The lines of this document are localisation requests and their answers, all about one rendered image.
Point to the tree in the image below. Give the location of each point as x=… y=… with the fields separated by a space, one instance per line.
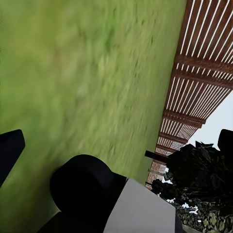
x=201 y=172
x=202 y=208
x=190 y=220
x=168 y=192
x=176 y=205
x=213 y=224

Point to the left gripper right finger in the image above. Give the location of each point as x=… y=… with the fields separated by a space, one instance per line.
x=225 y=144

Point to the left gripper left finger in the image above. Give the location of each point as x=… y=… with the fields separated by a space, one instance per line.
x=12 y=145

